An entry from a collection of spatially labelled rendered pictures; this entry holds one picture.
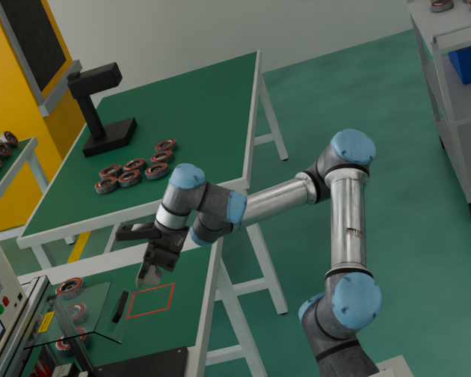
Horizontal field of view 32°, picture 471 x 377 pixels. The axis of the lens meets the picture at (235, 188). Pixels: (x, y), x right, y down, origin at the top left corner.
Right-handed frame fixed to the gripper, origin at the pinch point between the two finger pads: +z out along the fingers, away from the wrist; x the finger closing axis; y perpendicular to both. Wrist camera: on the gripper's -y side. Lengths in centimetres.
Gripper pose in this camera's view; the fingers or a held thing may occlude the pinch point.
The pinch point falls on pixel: (137, 282)
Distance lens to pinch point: 209.9
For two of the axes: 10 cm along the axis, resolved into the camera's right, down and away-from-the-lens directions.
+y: 9.3, 3.4, 1.1
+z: -3.6, 8.2, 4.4
